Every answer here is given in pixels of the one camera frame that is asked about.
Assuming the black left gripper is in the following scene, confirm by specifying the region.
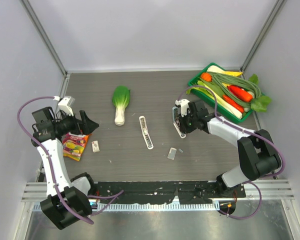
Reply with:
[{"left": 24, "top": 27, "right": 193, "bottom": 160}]
[{"left": 53, "top": 109, "right": 99, "bottom": 136}]

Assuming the staples box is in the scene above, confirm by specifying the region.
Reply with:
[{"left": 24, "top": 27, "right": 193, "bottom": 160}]
[{"left": 91, "top": 140, "right": 100, "bottom": 153}]

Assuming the staples tray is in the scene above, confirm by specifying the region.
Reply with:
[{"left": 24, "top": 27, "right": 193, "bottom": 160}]
[{"left": 167, "top": 147, "right": 177, "bottom": 160}]

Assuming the white stapler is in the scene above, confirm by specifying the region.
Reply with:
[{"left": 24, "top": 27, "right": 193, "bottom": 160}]
[{"left": 139, "top": 115, "right": 154, "bottom": 150}]

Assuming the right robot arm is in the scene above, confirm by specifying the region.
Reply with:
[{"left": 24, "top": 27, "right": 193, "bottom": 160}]
[{"left": 172, "top": 99, "right": 283, "bottom": 198}]

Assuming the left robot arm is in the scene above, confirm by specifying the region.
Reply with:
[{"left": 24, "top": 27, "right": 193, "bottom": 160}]
[{"left": 31, "top": 107, "right": 99, "bottom": 230}]

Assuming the colourful snack packet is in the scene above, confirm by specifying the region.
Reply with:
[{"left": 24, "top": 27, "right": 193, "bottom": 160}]
[{"left": 62, "top": 133, "right": 90, "bottom": 162}]

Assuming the pale green leek toy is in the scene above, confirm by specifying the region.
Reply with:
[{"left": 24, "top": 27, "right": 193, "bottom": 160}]
[{"left": 186, "top": 80, "right": 243, "bottom": 119}]

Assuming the green bok choy toy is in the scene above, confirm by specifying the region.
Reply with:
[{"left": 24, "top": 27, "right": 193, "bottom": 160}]
[{"left": 112, "top": 85, "right": 131, "bottom": 126}]

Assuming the orange pumpkin toy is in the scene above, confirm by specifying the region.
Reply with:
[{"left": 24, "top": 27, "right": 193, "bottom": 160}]
[{"left": 200, "top": 72, "right": 212, "bottom": 82}]

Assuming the green plastic tray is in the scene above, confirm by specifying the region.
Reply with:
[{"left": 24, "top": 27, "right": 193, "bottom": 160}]
[{"left": 187, "top": 63, "right": 272, "bottom": 123}]

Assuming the red chili pepper toy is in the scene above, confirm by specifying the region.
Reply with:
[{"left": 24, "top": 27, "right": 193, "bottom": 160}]
[{"left": 222, "top": 94, "right": 245, "bottom": 114}]

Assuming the green long beans bundle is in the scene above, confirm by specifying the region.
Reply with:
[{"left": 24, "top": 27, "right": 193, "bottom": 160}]
[{"left": 208, "top": 72, "right": 251, "bottom": 108}]

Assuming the white radish toy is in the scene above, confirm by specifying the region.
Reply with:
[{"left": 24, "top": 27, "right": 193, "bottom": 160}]
[{"left": 206, "top": 65, "right": 225, "bottom": 74}]

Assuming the orange carrot toy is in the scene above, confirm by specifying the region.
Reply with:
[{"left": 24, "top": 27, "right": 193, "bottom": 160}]
[{"left": 228, "top": 85, "right": 253, "bottom": 103}]

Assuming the yellow corn toy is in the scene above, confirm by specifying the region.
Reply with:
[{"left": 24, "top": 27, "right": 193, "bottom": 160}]
[{"left": 222, "top": 71, "right": 243, "bottom": 77}]

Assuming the green lettuce leaf toy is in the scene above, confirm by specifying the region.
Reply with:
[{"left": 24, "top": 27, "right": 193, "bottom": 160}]
[{"left": 248, "top": 73, "right": 272, "bottom": 112}]

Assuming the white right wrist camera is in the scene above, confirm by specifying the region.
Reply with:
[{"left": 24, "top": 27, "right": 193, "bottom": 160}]
[{"left": 175, "top": 99, "right": 190, "bottom": 117}]

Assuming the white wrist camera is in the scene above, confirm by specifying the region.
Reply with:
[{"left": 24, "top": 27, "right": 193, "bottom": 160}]
[
  {"left": 175, "top": 99, "right": 190, "bottom": 117},
  {"left": 53, "top": 96, "right": 75, "bottom": 116}
]

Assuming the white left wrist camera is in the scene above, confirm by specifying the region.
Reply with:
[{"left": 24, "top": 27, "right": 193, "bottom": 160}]
[{"left": 53, "top": 96, "right": 75, "bottom": 116}]

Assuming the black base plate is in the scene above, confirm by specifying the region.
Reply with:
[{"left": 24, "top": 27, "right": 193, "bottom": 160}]
[{"left": 89, "top": 180, "right": 246, "bottom": 205}]

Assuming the perforated cable duct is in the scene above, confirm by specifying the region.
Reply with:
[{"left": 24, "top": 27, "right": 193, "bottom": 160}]
[{"left": 32, "top": 201, "right": 220, "bottom": 212}]

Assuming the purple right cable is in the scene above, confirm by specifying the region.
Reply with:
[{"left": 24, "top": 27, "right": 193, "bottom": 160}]
[{"left": 177, "top": 85, "right": 288, "bottom": 219}]

